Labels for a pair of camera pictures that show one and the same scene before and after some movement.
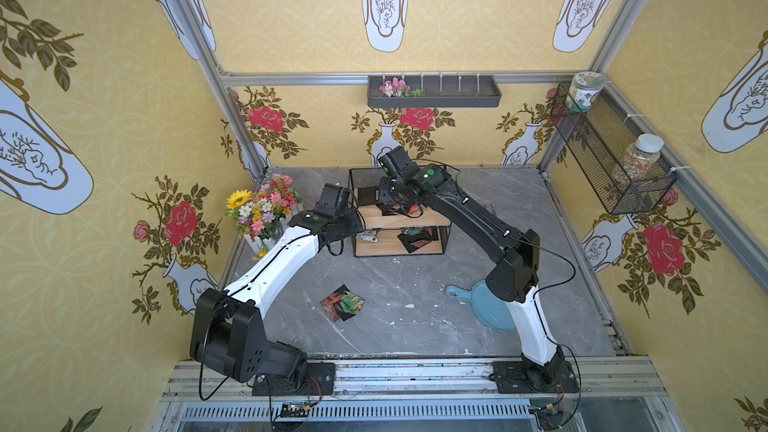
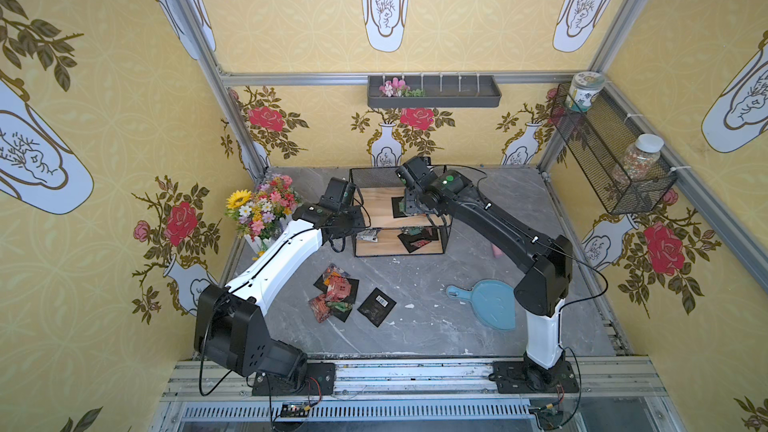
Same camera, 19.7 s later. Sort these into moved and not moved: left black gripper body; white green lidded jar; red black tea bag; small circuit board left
Moved: red black tea bag
Not moved: white green lidded jar; small circuit board left; left black gripper body
